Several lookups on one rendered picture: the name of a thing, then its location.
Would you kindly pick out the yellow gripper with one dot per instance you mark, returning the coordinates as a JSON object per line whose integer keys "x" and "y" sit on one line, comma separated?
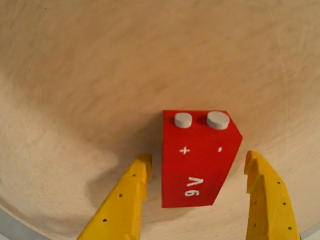
{"x": 271, "y": 215}

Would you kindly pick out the red nine-volt battery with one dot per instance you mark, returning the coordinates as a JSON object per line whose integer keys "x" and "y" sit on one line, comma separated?
{"x": 198, "y": 150}

